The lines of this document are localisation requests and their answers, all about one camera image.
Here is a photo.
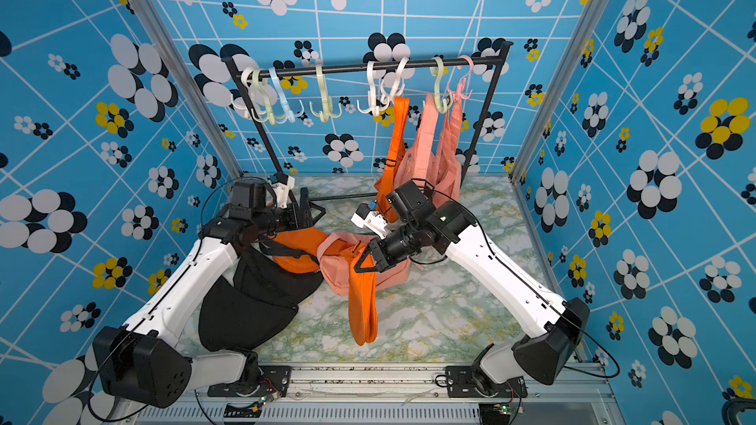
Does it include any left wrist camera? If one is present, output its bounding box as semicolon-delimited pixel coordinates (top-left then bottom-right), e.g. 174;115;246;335
270;172;295;209

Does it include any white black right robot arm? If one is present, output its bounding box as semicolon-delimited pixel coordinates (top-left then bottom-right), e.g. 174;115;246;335
351;180;590;395

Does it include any pink bag large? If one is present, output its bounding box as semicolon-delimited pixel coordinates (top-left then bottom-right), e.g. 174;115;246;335
394;94;445;189

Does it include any orange bag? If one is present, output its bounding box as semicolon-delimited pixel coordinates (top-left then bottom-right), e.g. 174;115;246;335
374;96;411;222
348;242;378;346
259;227;328;275

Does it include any aluminium corner post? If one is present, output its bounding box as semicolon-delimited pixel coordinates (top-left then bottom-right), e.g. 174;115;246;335
511;0;610;182
129;0;242;178

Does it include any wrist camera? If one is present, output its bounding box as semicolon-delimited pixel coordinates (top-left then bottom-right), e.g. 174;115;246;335
270;172;295;209
352;202;390;239

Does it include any white hook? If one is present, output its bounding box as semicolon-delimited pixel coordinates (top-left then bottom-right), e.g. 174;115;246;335
356;61;380;117
380;57;410;109
232;67;260;122

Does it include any light blue hook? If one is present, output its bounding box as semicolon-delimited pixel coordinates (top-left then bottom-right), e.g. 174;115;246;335
269;68;301;123

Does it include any black bag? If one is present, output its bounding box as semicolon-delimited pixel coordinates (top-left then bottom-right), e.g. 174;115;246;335
198;246;324;353

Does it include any aluminium corner post right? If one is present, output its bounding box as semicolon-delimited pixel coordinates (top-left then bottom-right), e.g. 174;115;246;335
511;0;610;182

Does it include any green hook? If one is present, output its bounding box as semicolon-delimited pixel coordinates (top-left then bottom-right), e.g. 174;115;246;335
431;56;454;114
249;68;285;126
310;64;343;123

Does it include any black clothes rack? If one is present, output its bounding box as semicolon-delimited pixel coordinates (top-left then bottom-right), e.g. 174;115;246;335
220;39;512;177

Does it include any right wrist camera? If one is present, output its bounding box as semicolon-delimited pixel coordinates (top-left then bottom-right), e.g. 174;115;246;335
352;202;390;239

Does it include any white hook leftmost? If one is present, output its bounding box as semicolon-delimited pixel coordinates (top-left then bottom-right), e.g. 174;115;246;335
232;67;260;122

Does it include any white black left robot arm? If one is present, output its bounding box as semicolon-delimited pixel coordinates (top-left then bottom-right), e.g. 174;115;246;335
93;173;326;408

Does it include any pink hook rightmost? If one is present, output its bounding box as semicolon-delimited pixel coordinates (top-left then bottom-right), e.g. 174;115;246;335
447;55;474;102

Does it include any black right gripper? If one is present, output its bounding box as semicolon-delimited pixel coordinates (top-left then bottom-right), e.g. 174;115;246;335
353;223;423;275

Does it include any aluminium corner post left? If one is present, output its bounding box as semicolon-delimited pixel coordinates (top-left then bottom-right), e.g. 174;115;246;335
129;0;242;178

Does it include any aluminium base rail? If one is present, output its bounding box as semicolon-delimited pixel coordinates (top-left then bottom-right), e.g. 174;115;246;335
110;363;627;424

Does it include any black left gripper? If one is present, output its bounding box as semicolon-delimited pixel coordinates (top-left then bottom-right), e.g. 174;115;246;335
255;199;327;236

